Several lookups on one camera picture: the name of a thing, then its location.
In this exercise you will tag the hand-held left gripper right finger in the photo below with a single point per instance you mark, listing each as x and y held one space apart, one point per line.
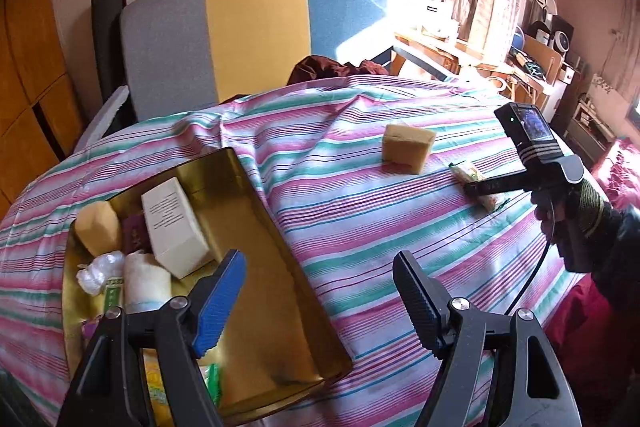
420 294

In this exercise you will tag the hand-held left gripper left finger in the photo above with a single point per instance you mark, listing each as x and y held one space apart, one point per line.
220 302

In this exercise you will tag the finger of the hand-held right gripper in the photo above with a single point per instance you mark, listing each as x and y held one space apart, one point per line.
495 188

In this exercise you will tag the gold tin box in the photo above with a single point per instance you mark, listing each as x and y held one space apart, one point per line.
270 307

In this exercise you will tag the white towel roll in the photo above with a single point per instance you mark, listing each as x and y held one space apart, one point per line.
145 282

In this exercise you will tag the green snack packet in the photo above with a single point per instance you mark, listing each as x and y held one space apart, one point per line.
212 382

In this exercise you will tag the cream cardboard box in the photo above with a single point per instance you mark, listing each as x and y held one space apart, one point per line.
172 227

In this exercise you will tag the yellow sponge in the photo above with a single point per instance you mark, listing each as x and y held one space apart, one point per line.
97 227
407 149

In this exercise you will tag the small green box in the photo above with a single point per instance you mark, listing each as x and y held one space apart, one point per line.
114 294

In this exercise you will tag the white plastic bag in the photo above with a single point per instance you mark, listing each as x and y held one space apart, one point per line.
100 269

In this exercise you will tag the person's right forearm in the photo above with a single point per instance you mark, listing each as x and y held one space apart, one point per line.
620 257

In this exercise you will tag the person's right hand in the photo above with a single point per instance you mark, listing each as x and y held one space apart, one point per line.
575 212

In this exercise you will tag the low shelf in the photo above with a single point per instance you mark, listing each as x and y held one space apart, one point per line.
592 132

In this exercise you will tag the white cabinet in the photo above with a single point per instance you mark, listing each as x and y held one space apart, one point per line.
567 77

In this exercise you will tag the wooden board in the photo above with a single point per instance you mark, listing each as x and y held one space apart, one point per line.
542 52

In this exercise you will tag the pink bedding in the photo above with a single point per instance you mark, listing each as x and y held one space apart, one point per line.
625 172

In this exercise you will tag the blue folding chair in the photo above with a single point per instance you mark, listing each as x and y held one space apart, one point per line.
517 39

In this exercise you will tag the striped tablecloth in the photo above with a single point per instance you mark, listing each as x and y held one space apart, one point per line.
350 217

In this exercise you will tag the white fan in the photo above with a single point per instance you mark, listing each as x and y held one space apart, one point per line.
560 41

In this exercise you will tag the wooden desk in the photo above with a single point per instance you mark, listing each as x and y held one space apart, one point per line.
440 49

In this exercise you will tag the white box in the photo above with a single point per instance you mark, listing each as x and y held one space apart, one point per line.
437 14

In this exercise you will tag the dark red cloth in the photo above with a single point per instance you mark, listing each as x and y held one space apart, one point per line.
325 68

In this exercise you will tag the grey yellow blue armchair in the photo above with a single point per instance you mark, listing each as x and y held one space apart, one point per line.
250 32

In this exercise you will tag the black rolled mat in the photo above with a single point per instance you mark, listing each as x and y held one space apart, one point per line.
105 42

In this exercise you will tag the wooden wardrobe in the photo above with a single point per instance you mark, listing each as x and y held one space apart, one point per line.
35 82

